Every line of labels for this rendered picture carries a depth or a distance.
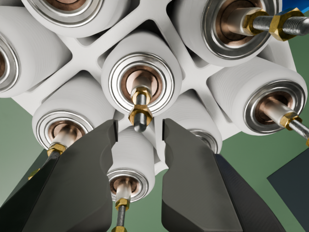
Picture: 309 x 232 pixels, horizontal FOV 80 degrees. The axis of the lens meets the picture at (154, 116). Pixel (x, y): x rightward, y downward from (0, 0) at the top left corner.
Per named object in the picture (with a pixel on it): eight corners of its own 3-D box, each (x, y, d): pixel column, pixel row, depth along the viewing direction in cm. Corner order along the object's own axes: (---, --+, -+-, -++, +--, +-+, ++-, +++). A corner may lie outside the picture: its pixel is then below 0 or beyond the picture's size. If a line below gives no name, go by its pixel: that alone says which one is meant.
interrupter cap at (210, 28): (184, 31, 19) (185, 32, 18) (238, -48, 16) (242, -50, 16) (235, 72, 21) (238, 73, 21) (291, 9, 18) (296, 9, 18)
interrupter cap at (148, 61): (117, 40, 19) (116, 41, 19) (184, 63, 21) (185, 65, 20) (102, 103, 23) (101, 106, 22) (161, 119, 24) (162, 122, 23)
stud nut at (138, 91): (138, 83, 18) (138, 86, 17) (153, 91, 19) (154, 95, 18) (129, 99, 19) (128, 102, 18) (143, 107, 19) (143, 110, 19)
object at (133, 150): (105, 113, 43) (82, 171, 27) (145, 102, 42) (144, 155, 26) (120, 144, 48) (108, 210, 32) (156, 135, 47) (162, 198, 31)
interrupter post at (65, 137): (56, 136, 25) (44, 153, 22) (62, 123, 24) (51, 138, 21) (74, 143, 25) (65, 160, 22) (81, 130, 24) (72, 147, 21)
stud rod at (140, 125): (140, 84, 20) (137, 119, 13) (147, 88, 20) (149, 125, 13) (135, 91, 20) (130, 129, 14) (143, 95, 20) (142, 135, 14)
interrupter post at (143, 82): (134, 71, 21) (133, 81, 18) (155, 78, 21) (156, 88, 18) (128, 90, 22) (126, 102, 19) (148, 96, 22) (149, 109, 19)
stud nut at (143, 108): (137, 99, 15) (136, 103, 14) (155, 109, 15) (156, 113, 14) (125, 118, 15) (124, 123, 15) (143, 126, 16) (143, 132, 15)
